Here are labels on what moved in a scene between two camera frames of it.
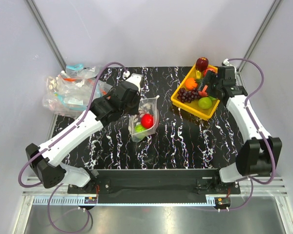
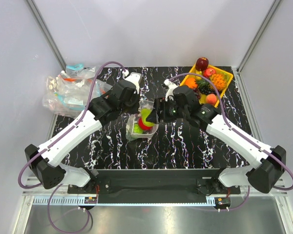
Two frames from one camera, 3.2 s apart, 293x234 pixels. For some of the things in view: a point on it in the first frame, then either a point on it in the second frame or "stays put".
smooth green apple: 205,103 to 145,112
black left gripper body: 132,108 stays put
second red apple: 205,71 stays put
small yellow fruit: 198,74 stays put
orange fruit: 190,84 stays put
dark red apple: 201,64 stays put
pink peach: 203,93 to 211,99
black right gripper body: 213,85 to 171,111
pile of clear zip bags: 71,92 stays put
